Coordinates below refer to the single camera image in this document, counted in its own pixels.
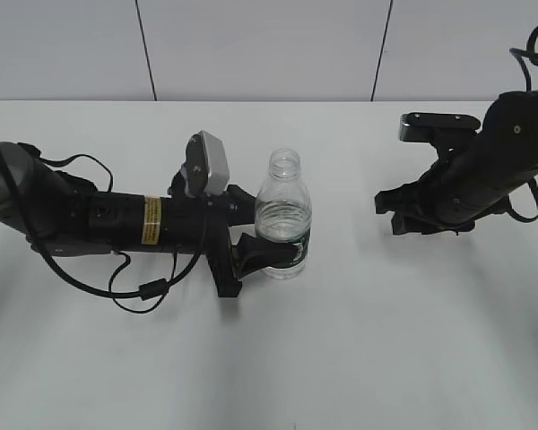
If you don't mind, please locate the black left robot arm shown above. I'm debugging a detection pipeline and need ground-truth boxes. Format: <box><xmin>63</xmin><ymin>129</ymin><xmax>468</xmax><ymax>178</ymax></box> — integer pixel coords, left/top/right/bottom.
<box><xmin>0</xmin><ymin>131</ymin><xmax>301</xmax><ymax>297</ymax></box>

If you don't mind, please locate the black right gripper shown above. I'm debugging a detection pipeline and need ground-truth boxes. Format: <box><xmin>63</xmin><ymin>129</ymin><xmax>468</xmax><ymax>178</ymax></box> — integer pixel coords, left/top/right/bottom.
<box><xmin>374</xmin><ymin>129</ymin><xmax>516</xmax><ymax>236</ymax></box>

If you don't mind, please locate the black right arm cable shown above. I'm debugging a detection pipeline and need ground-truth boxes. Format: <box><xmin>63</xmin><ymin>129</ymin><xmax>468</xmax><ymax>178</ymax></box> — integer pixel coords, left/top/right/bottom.
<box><xmin>504</xmin><ymin>4</ymin><xmax>538</xmax><ymax>221</ymax></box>

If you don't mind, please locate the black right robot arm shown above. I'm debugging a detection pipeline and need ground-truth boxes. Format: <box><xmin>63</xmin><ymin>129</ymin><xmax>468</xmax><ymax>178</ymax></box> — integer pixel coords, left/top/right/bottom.
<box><xmin>374</xmin><ymin>90</ymin><xmax>538</xmax><ymax>236</ymax></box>

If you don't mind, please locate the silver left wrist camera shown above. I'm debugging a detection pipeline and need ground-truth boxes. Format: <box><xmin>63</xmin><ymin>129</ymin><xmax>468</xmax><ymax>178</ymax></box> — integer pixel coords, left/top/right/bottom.
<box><xmin>179</xmin><ymin>130</ymin><xmax>230</xmax><ymax>198</ymax></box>

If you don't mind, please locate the clear Cestbon water bottle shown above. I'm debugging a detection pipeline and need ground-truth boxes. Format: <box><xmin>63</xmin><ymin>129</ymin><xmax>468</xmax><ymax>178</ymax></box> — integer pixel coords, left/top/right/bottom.
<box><xmin>255</xmin><ymin>148</ymin><xmax>312</xmax><ymax>280</ymax></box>

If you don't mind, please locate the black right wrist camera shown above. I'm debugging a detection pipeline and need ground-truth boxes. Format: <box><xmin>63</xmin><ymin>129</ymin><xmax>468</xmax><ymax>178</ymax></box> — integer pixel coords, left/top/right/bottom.
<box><xmin>398</xmin><ymin>112</ymin><xmax>481</xmax><ymax>143</ymax></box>

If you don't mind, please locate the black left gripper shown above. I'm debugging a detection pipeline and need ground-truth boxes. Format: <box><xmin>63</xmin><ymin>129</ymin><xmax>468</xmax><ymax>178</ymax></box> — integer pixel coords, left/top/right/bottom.
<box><xmin>163</xmin><ymin>178</ymin><xmax>302</xmax><ymax>298</ymax></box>

